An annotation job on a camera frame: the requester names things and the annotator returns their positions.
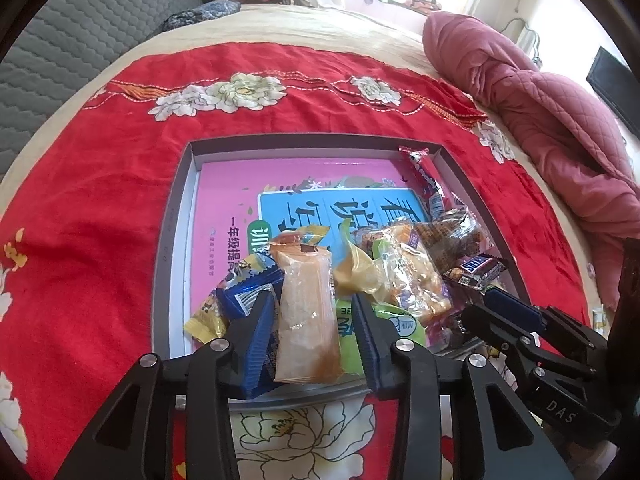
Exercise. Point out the green snack packet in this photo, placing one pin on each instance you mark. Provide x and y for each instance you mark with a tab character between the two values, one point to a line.
400	325

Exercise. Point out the pink book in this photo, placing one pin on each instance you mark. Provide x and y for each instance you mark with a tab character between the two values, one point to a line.
225	200

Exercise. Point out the clear-edged brown snack packet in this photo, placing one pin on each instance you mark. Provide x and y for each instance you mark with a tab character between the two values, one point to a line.
445	235

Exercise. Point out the pink floral cloth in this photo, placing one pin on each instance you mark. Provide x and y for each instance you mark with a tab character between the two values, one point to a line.
422	4

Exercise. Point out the grey quilted cushion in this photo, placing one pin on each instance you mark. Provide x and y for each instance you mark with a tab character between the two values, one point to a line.
65	35

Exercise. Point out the blue snack packet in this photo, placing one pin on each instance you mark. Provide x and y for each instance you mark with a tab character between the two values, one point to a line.
250	290

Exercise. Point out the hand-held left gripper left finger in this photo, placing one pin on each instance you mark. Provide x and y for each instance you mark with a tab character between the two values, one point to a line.
260	350

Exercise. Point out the red floral blanket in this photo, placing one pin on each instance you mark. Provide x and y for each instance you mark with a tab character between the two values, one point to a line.
100	185

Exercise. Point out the white metal rack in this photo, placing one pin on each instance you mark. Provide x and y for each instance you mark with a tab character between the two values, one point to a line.
532	40

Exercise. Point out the clear pastry packet purple label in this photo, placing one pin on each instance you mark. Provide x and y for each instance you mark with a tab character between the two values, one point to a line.
410	270

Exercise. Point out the brown chocolate bar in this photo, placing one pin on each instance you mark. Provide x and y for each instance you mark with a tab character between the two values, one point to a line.
477	265

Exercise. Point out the yellow blue printed packet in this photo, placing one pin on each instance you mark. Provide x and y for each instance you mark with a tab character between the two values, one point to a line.
240	270

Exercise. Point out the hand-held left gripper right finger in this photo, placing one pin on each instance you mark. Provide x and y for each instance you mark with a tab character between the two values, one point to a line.
372	360

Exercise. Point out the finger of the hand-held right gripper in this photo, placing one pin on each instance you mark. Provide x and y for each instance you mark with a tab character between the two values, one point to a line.
515	310
492	327

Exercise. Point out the small white yellow box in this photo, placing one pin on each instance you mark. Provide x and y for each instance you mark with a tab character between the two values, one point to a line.
600	317

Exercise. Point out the pale clear cake packet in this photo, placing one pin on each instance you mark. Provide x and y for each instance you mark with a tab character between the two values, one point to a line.
305	320

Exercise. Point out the dark candy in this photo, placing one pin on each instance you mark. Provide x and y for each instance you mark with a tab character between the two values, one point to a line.
450	332

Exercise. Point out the dark patterned cloth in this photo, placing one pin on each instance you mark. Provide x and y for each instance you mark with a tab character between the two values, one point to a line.
205	12

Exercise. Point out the black screen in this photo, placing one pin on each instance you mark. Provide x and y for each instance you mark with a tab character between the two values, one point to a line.
615	85

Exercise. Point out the yellow candy packet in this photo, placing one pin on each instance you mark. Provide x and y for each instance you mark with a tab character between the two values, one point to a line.
205	322

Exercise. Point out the yellow snack packet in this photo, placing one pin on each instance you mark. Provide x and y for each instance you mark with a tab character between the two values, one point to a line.
357	275

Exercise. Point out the pink quilt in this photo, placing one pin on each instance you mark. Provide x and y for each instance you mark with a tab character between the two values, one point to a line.
550	125

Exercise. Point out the red sausage packet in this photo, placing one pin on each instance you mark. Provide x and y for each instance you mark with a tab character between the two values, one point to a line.
425	180

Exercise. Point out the grey shallow box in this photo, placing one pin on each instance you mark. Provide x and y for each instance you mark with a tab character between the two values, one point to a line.
167	240

